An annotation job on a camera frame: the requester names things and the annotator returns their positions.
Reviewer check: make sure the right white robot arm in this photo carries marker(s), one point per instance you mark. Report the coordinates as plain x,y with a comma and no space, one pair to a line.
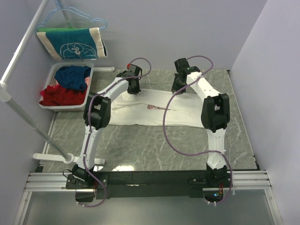
215,114

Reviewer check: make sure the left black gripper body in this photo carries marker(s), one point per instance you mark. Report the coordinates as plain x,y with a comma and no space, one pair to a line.
136,90

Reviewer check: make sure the navy blue t shirt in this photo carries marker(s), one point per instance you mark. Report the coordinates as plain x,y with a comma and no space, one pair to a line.
73,77

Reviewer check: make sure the white plastic laundry basket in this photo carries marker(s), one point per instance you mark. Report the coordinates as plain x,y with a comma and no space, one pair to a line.
51,81

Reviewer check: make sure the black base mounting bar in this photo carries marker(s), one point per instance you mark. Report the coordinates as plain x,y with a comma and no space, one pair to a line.
147,184

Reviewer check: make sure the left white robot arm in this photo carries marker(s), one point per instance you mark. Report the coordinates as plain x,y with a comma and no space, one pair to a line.
97,115

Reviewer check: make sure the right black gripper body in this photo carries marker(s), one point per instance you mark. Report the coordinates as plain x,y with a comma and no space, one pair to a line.
177,85

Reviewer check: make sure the white floral t shirt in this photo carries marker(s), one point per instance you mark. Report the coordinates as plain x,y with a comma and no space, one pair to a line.
147,109

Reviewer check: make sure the teal cartoon towel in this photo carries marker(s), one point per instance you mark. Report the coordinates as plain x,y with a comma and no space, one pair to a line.
73,44

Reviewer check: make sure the red t shirt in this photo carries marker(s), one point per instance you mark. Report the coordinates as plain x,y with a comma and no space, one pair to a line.
59,96

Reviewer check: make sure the white clothes rack frame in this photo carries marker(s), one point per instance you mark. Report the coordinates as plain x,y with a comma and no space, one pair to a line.
18,141

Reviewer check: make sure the aluminium rail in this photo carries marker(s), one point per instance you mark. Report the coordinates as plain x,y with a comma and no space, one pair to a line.
56,182

